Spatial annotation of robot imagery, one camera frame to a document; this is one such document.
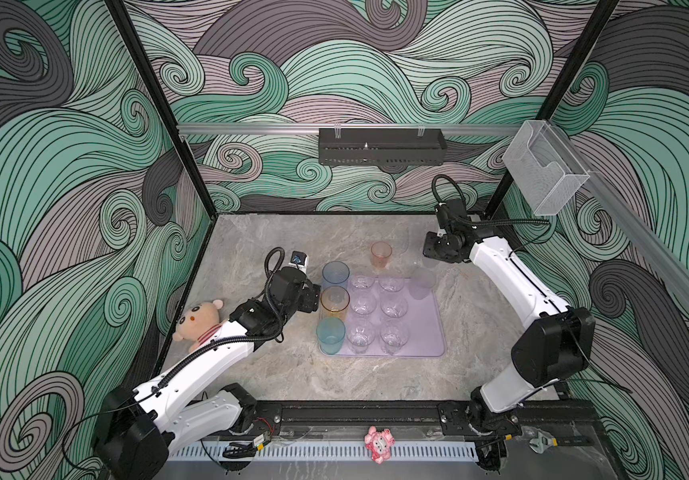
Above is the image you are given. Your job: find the white slotted cable duct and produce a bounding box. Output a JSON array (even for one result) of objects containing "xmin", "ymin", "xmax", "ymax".
[{"xmin": 170, "ymin": 441, "xmax": 478, "ymax": 463}]

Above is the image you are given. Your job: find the black wall-mounted rack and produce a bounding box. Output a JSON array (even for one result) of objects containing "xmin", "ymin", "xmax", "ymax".
[{"xmin": 318, "ymin": 127, "xmax": 448, "ymax": 167}]

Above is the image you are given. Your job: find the pink translucent cup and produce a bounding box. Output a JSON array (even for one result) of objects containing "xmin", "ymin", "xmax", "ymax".
[{"xmin": 370, "ymin": 241, "xmax": 393, "ymax": 269}]

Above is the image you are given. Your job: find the clear acrylic wall box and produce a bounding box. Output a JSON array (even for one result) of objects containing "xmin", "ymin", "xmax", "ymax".
[{"xmin": 502, "ymin": 120, "xmax": 589, "ymax": 216}]

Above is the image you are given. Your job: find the yellow translucent cup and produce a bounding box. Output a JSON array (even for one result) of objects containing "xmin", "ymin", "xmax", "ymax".
[{"xmin": 320, "ymin": 285, "xmax": 350, "ymax": 320}]

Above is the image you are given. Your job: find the clear glass cup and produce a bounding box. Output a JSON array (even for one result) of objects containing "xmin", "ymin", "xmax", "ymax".
[
  {"xmin": 349, "ymin": 290, "xmax": 378, "ymax": 317},
  {"xmin": 379, "ymin": 292, "xmax": 409, "ymax": 319},
  {"xmin": 408, "ymin": 267, "xmax": 436, "ymax": 300},
  {"xmin": 379, "ymin": 321, "xmax": 410, "ymax": 355},
  {"xmin": 346, "ymin": 319, "xmax": 375, "ymax": 354},
  {"xmin": 377, "ymin": 272, "xmax": 405, "ymax": 292},
  {"xmin": 349, "ymin": 271, "xmax": 376, "ymax": 290}
]

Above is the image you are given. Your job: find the blue translucent cup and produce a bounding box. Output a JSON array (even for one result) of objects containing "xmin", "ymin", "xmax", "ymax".
[{"xmin": 322, "ymin": 260, "xmax": 350, "ymax": 290}]

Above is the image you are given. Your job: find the silver adjustable wrench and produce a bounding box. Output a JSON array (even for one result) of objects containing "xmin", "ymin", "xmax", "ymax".
[{"xmin": 529, "ymin": 430, "xmax": 557, "ymax": 454}]

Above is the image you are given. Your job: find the lilac plastic tray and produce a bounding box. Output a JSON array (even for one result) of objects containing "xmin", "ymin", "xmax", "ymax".
[{"xmin": 318, "ymin": 281, "xmax": 446, "ymax": 358}]

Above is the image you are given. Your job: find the bear plush toy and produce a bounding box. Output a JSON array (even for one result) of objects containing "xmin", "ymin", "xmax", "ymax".
[{"xmin": 172, "ymin": 299, "xmax": 224, "ymax": 353}]

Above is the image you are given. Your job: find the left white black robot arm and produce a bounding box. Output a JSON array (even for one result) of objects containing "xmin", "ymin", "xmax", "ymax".
[{"xmin": 90, "ymin": 251, "xmax": 322, "ymax": 479}]

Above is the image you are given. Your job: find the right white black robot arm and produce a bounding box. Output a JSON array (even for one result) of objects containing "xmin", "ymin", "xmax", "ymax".
[{"xmin": 422, "ymin": 174, "xmax": 595, "ymax": 431}]

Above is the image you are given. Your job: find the teal translucent cup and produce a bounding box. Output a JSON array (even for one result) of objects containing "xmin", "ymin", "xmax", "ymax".
[{"xmin": 316, "ymin": 317, "xmax": 346, "ymax": 355}]

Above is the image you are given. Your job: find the pink flower toy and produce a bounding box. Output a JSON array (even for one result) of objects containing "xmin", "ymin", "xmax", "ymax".
[{"xmin": 364, "ymin": 426, "xmax": 395, "ymax": 464}]

